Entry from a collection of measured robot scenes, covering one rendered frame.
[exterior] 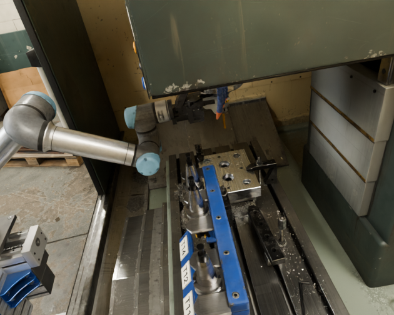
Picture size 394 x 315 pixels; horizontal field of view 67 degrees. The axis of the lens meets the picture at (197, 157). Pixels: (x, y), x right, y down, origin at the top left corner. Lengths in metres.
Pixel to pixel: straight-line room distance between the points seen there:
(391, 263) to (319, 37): 0.91
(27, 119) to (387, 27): 0.95
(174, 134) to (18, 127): 1.27
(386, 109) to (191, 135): 1.33
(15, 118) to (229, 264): 0.73
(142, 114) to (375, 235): 0.93
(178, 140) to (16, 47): 4.19
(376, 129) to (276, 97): 1.32
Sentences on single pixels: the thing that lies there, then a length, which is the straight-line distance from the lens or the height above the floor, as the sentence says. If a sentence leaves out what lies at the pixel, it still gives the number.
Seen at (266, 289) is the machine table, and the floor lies 0.90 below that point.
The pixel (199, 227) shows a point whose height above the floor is 1.22.
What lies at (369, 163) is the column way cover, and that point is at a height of 1.15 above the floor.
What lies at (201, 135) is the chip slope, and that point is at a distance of 2.06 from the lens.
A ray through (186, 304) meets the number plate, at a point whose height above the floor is 0.93.
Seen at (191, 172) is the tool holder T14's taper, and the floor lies 1.27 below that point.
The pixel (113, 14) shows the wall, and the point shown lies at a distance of 2.02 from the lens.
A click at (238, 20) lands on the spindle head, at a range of 0.67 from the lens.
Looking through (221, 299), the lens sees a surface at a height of 1.22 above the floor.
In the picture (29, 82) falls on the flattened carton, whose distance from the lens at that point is 5.82.
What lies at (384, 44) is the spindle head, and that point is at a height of 1.57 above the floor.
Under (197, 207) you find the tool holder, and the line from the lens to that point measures 0.81.
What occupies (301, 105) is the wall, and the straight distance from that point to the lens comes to 2.39.
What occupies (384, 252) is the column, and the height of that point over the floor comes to 0.84.
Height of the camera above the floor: 1.80
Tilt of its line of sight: 34 degrees down
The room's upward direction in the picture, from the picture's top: 10 degrees counter-clockwise
